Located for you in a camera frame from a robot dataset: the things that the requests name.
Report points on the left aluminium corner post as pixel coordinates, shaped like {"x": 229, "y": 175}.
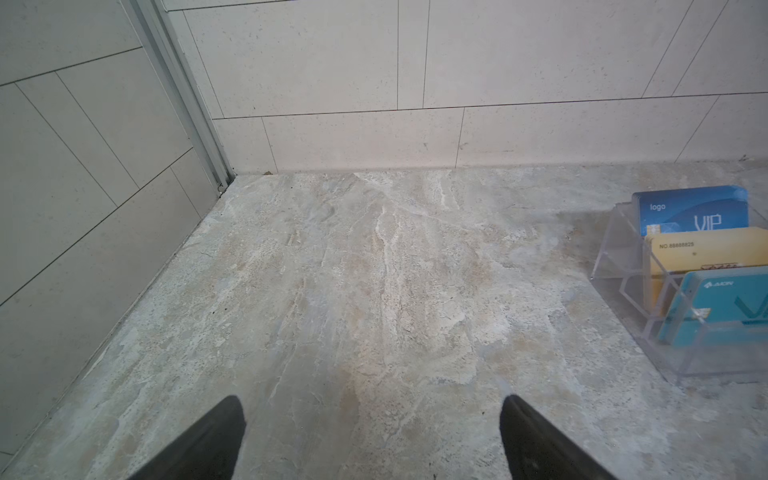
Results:
{"x": 158, "y": 37}

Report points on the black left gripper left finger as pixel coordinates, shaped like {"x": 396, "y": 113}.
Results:
{"x": 208, "y": 449}

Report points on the yellow card in stand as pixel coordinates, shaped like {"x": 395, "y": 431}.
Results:
{"x": 679, "y": 253}

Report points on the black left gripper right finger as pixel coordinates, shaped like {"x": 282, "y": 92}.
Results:
{"x": 536, "y": 449}

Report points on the dark blue VIP card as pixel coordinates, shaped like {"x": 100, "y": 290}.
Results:
{"x": 693, "y": 209}

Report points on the teal VIP card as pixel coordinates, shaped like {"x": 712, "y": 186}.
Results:
{"x": 731, "y": 303}

